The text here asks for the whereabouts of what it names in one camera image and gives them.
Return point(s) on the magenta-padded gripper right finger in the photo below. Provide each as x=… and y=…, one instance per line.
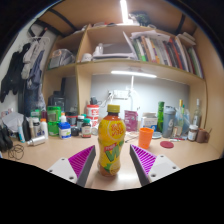
x=145, y=159

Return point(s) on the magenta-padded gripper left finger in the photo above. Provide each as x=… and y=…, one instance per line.
x=81, y=160

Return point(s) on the yellow drink bottle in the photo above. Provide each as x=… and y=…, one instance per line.
x=111, y=143

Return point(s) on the orange plastic cup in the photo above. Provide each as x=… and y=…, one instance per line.
x=145, y=138

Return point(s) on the red round coaster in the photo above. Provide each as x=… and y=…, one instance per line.
x=166, y=144

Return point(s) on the white bottle with blue label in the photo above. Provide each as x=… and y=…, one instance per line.
x=65, y=130

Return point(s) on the white and blue box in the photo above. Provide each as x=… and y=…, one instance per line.
x=149, y=121

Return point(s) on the magenta carton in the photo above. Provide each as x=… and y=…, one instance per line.
x=131, y=120

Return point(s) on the green glass bottle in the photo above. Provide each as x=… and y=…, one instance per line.
x=160, y=116

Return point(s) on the red and white canister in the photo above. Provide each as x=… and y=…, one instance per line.
x=92, y=111

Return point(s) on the clear bottle with gold cap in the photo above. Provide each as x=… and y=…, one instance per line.
x=180, y=120

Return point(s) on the blue plastic bag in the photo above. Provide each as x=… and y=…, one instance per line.
x=186, y=121

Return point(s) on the brown mug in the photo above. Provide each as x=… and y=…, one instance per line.
x=201, y=136

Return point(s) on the teal tube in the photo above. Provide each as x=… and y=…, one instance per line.
x=21, y=134

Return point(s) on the clear bottle with white cap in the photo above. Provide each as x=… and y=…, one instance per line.
x=197, y=116

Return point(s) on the white crumpled paper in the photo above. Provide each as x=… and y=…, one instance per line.
x=13, y=120

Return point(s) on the black handheld appliance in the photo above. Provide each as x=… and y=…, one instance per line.
x=5, y=138

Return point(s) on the blue hanging jeans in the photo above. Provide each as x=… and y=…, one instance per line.
x=33, y=90

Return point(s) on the white LED light bar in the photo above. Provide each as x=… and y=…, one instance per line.
x=133, y=73

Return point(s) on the wooden shelf unit with books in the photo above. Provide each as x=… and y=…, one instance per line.
x=133, y=65

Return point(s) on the black hanging garment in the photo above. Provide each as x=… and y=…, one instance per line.
x=13, y=73

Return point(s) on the white ceiling light tube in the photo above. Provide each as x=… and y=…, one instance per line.
x=124, y=11

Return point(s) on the white wall socket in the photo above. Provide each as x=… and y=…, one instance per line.
x=119, y=94

